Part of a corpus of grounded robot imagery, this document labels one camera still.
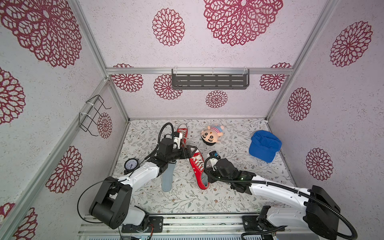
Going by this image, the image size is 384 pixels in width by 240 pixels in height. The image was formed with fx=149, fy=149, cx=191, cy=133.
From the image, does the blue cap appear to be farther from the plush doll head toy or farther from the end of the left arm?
the end of the left arm

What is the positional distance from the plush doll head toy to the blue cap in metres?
0.24

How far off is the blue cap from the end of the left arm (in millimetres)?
517

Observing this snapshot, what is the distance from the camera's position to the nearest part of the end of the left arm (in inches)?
26.1

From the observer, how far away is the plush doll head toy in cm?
102

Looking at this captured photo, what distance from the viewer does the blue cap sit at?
996 mm

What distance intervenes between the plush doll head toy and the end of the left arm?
287 millimetres
